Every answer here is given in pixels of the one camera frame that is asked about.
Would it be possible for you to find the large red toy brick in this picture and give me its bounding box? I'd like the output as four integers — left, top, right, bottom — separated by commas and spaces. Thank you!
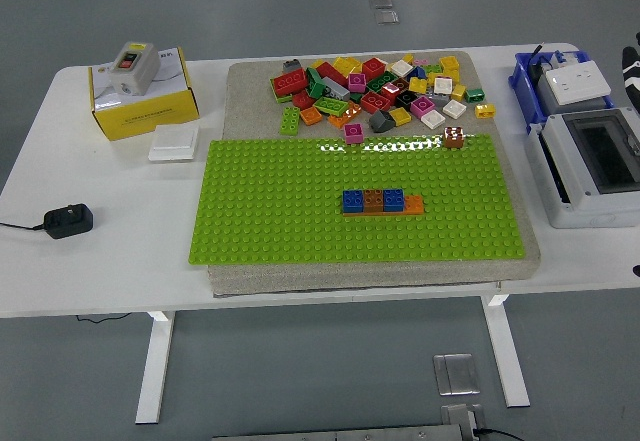
271, 68, 310, 98

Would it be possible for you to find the light green toy brick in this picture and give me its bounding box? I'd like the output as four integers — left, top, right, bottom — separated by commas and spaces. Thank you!
278, 105, 302, 137
312, 96, 350, 117

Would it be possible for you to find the white socket panel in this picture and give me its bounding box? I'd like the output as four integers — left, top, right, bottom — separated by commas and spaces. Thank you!
544, 59, 612, 107

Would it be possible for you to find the person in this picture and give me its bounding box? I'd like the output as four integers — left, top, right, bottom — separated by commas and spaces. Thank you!
621, 32, 640, 97

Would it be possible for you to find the blue plastic bin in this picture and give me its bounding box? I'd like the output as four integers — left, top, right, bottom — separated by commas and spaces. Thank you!
508, 49, 615, 135

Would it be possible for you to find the grey enclosure with window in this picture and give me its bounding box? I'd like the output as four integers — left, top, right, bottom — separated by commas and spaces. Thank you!
524, 106, 640, 230

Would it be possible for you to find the white table leg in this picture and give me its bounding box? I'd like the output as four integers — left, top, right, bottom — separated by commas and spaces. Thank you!
134, 310, 176, 425
480, 294, 531, 408

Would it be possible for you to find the grey metal bracket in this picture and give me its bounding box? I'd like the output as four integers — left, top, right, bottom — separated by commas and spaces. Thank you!
439, 403, 486, 441

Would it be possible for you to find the black power adapter plug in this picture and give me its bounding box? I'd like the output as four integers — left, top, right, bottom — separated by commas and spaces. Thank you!
43, 203, 95, 240

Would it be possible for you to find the black floor cable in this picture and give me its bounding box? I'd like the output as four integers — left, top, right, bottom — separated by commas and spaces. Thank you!
472, 427, 526, 441

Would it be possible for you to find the yellow cardboard box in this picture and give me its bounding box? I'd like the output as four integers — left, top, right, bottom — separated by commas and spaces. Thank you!
88, 46, 201, 142

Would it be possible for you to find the grey device box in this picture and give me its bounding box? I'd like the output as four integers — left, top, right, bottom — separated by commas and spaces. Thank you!
529, 63, 615, 116

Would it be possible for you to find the flat green toy brick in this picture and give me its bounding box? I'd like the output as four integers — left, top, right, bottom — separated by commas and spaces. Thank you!
272, 80, 295, 105

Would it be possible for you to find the long grey toy brick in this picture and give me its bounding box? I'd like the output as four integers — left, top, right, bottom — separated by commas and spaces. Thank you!
321, 76, 352, 102

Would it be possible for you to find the white wall switch plate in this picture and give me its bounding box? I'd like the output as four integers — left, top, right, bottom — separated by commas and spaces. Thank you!
147, 124, 200, 163

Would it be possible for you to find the grey metal bar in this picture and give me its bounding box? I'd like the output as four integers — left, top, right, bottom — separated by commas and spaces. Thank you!
212, 424, 464, 441

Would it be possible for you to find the dark grey sloped brick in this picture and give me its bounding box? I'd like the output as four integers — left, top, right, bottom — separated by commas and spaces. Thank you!
368, 109, 396, 135

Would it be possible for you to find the large silver floor hatch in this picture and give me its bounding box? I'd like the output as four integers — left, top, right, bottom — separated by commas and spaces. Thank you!
432, 353, 481, 396

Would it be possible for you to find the grey push-button switch box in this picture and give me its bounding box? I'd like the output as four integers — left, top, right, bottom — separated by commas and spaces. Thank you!
107, 40, 162, 97

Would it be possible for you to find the grey-brown mat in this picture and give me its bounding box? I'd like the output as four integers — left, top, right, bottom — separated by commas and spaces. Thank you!
207, 50, 543, 298

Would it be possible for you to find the green studded baseplate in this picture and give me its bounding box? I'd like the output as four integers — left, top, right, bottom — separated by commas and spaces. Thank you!
188, 133, 527, 265

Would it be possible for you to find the long orange toy brick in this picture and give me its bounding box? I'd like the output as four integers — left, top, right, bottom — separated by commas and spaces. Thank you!
327, 100, 364, 130

